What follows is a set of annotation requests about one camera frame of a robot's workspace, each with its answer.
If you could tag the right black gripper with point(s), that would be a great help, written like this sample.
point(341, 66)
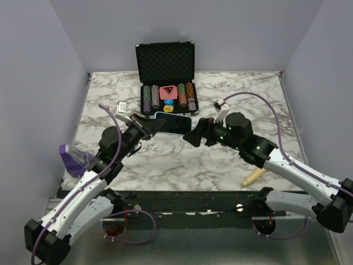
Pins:
point(204, 128)

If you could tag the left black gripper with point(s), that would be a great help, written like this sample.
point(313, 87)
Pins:
point(148, 128)

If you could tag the light blue phone case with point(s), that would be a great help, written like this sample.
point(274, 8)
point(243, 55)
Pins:
point(174, 132)

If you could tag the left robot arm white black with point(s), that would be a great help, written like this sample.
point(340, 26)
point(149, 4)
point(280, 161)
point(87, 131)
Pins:
point(50, 239)

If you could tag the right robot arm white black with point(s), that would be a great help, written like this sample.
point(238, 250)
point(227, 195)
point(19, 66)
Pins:
point(327, 199)

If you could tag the black aluminium poker chip case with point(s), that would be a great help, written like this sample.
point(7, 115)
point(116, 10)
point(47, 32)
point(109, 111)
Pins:
point(166, 64)

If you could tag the yellow dealer button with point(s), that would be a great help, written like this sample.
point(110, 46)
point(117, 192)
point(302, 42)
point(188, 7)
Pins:
point(168, 108)

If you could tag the blue dealer button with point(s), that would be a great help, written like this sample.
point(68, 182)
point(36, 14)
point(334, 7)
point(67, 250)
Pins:
point(168, 102)

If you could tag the pink card deck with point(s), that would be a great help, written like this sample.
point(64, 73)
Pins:
point(168, 92)

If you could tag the purple plastic card holder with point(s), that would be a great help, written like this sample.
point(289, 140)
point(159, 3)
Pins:
point(76, 160)

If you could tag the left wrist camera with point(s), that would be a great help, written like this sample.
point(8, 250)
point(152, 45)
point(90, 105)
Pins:
point(121, 112)

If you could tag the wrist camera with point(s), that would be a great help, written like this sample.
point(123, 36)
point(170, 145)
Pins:
point(121, 112)
point(222, 110)

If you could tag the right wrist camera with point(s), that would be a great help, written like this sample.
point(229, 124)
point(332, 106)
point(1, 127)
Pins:
point(222, 110)

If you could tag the beige wooden handle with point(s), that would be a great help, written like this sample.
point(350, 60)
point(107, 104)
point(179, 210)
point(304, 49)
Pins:
point(251, 178)

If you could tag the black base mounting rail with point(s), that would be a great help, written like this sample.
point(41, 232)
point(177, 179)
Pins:
point(142, 210)

